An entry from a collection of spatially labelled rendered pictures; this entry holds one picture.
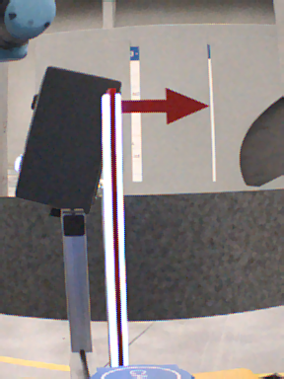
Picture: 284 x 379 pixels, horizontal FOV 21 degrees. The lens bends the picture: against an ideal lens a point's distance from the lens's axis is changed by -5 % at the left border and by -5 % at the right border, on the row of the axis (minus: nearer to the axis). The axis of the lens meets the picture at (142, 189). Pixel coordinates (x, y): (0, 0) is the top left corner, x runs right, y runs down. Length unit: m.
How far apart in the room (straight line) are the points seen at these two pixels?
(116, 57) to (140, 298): 4.68
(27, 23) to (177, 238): 1.48
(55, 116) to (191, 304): 1.49
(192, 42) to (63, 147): 5.76
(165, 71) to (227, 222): 4.45
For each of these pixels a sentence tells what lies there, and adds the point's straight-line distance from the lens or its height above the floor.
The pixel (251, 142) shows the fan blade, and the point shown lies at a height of 1.16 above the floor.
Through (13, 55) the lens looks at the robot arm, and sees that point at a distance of 1.20.
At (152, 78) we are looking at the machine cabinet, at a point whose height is 1.54.
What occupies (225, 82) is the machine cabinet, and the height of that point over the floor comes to 1.50.
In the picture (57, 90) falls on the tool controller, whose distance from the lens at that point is 1.07.
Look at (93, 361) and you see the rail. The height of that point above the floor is 0.86.
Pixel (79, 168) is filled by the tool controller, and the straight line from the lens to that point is 1.08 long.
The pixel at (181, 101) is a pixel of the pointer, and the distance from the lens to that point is 0.51.
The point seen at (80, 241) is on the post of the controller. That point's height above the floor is 1.02.
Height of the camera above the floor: 1.17
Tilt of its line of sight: 5 degrees down
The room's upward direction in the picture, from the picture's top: 1 degrees counter-clockwise
